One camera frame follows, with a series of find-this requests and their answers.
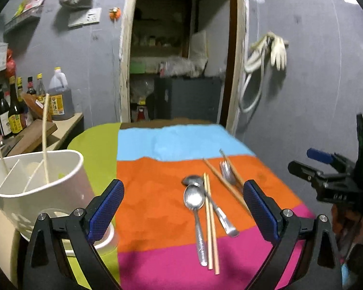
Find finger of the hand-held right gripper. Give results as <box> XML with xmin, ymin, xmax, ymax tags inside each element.
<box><xmin>306</xmin><ymin>148</ymin><xmax>356</xmax><ymax>173</ymax></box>
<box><xmin>288</xmin><ymin>161</ymin><xmax>330</xmax><ymax>188</ymax></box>

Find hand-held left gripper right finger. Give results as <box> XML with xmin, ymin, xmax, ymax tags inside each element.
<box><xmin>243</xmin><ymin>179</ymin><xmax>342</xmax><ymax>290</ymax></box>

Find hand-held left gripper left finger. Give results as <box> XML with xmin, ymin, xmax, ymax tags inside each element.
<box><xmin>23</xmin><ymin>179</ymin><xmax>125</xmax><ymax>290</ymax></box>

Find metal fork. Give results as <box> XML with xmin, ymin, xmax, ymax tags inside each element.
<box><xmin>219</xmin><ymin>161</ymin><xmax>244</xmax><ymax>194</ymax></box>

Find white utensil holder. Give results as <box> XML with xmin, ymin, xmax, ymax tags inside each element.
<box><xmin>0</xmin><ymin>149</ymin><xmax>118</xmax><ymax>256</ymax></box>

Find metal spoon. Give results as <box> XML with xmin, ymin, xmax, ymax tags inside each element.
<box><xmin>182</xmin><ymin>174</ymin><xmax>240</xmax><ymax>238</ymax></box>
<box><xmin>184</xmin><ymin>185</ymin><xmax>208</xmax><ymax>267</ymax></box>

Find striped colourful tablecloth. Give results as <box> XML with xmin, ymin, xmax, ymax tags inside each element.
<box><xmin>67</xmin><ymin>118</ymin><xmax>317</xmax><ymax>290</ymax></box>

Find wooden cutting board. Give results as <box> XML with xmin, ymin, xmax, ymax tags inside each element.
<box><xmin>6</xmin><ymin>119</ymin><xmax>58</xmax><ymax>158</ymax></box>

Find white rubber gloves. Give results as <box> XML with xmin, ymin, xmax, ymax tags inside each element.
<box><xmin>238</xmin><ymin>32</ymin><xmax>274</xmax><ymax>114</ymax></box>

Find large soy sauce jug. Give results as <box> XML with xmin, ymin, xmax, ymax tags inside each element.
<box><xmin>47</xmin><ymin>67</ymin><xmax>75</xmax><ymax>121</ymax></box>

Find orange seasoning packet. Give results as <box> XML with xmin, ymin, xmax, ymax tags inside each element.
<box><xmin>21</xmin><ymin>93</ymin><xmax>53</xmax><ymax>122</ymax></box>

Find dark cabinet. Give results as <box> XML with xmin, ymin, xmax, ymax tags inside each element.
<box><xmin>154</xmin><ymin>76</ymin><xmax>223</xmax><ymax>122</ymax></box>

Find tall dark bottle yellow cap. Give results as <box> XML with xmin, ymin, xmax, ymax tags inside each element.
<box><xmin>8</xmin><ymin>75</ymin><xmax>26</xmax><ymax>135</ymax></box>

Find clear bottle yellow cap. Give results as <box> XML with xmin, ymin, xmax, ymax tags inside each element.
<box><xmin>36</xmin><ymin>73</ymin><xmax>48</xmax><ymax>104</ymax></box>

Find brown bottle black cap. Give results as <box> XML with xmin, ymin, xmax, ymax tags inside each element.
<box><xmin>0</xmin><ymin>85</ymin><xmax>13</xmax><ymax>138</ymax></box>

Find dark bottle red cap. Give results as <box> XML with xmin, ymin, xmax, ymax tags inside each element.
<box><xmin>26</xmin><ymin>76</ymin><xmax>37</xmax><ymax>96</ymax></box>

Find crumpled clear plastic bag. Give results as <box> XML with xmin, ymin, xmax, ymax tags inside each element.
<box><xmin>163</xmin><ymin>56</ymin><xmax>208</xmax><ymax>78</ymax></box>

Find white pillow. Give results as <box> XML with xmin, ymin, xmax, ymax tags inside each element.
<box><xmin>189</xmin><ymin>30</ymin><xmax>208</xmax><ymax>67</ymax></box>

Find red plastic bag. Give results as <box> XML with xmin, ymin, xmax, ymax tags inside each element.
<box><xmin>4</xmin><ymin>48</ymin><xmax>16</xmax><ymax>80</ymax></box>

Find wooden door frame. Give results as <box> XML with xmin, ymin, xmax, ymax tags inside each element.
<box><xmin>119</xmin><ymin>0</ymin><xmax>250</xmax><ymax>134</ymax></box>

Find white wall socket plate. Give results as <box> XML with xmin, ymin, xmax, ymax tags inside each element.
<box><xmin>68</xmin><ymin>7</ymin><xmax>102</xmax><ymax>28</ymax></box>

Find grey wall rack with packets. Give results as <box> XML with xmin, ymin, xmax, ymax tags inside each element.
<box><xmin>3</xmin><ymin>0</ymin><xmax>46</xmax><ymax>34</ymax></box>

